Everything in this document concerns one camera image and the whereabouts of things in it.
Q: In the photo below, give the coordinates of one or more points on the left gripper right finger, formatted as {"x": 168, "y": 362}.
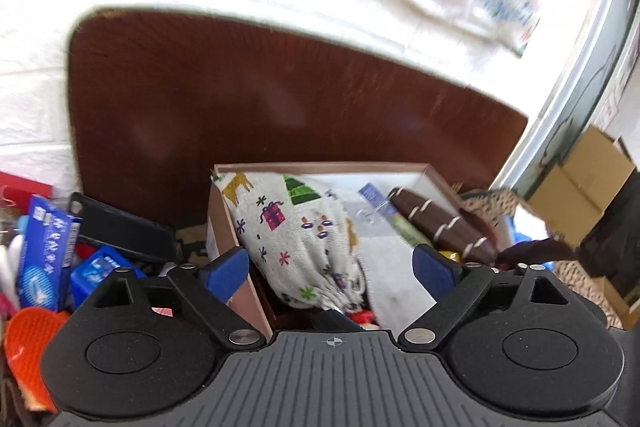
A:
{"x": 457, "y": 290}

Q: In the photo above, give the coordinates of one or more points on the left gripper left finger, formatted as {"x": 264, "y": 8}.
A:
{"x": 205, "y": 292}

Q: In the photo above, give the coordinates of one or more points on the printed cloth drawstring bag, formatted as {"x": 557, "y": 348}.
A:
{"x": 300, "y": 237}

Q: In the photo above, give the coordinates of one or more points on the tan cardboard box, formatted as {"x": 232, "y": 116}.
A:
{"x": 386, "y": 242}

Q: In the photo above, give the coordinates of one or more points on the brown white striped item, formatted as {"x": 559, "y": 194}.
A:
{"x": 462, "y": 233}

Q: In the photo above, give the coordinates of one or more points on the blue plastic container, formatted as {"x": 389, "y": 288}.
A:
{"x": 88, "y": 276}

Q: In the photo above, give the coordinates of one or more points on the small cardboard box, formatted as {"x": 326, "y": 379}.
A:
{"x": 574, "y": 196}

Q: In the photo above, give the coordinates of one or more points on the blue toothpaste box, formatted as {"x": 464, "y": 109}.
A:
{"x": 47, "y": 254}

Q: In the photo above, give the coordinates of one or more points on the orange silicone brush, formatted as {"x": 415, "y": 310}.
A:
{"x": 25, "y": 339}

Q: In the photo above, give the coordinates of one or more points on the dark brown wooden board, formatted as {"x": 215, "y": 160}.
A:
{"x": 157, "y": 99}

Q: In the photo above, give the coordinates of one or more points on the red flat box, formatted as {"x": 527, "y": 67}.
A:
{"x": 16, "y": 192}

